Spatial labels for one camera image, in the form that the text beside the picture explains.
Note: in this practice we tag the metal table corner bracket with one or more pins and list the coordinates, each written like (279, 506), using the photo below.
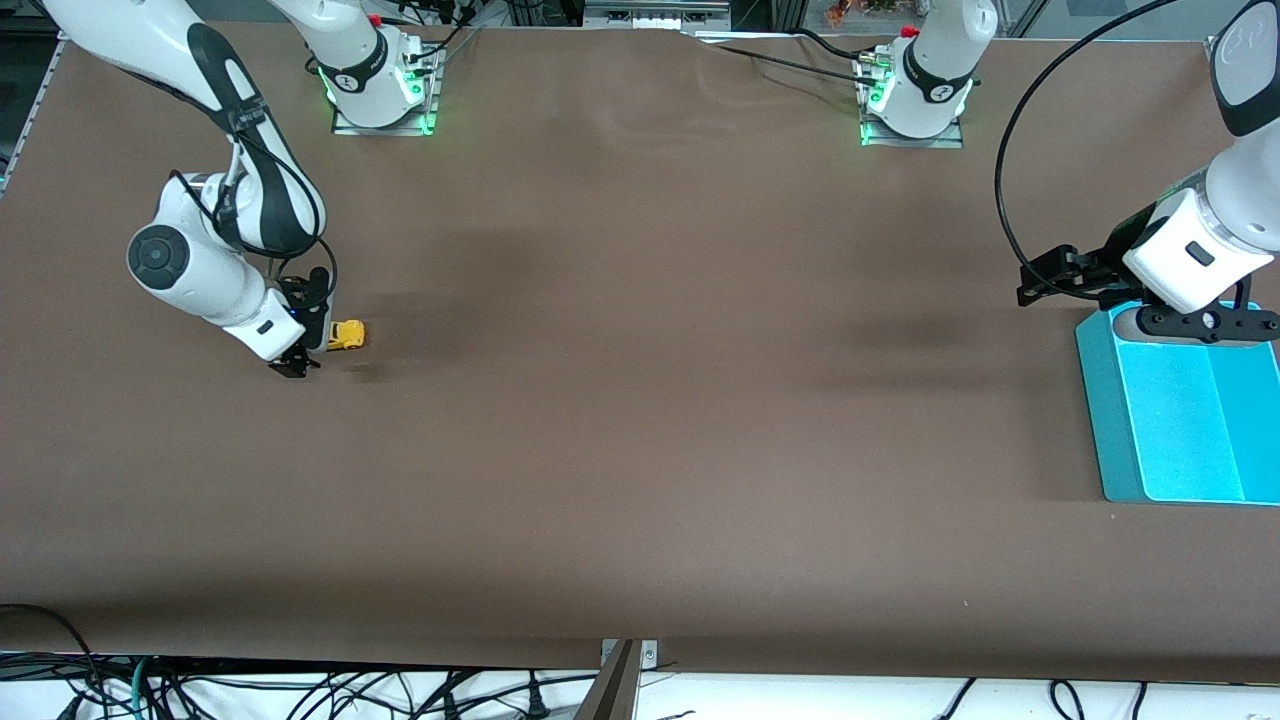
(1211, 48)

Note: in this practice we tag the teal plastic bin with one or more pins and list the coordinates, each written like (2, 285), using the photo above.
(1180, 420)

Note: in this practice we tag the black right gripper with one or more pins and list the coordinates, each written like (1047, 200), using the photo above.
(302, 295)

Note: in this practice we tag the yellow toy beetle car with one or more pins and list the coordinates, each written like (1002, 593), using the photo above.
(348, 335)

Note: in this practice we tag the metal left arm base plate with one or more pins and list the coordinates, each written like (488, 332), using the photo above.
(910, 141)

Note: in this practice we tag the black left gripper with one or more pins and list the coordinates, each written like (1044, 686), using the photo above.
(1104, 268)

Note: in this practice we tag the small metal edge bracket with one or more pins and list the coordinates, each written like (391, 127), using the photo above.
(648, 654)

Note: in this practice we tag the grey slanted support beam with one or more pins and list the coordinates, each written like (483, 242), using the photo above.
(610, 695)

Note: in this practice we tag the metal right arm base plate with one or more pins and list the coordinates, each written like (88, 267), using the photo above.
(385, 128)

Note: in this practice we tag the aluminium table side rail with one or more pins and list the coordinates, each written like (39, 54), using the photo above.
(35, 105)

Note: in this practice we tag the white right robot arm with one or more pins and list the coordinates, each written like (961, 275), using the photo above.
(200, 270)

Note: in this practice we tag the grey power strip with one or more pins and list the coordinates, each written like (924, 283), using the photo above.
(655, 15)

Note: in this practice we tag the orange green small object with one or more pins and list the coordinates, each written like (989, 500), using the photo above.
(860, 10)

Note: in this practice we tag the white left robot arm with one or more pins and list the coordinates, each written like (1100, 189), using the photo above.
(1190, 255)

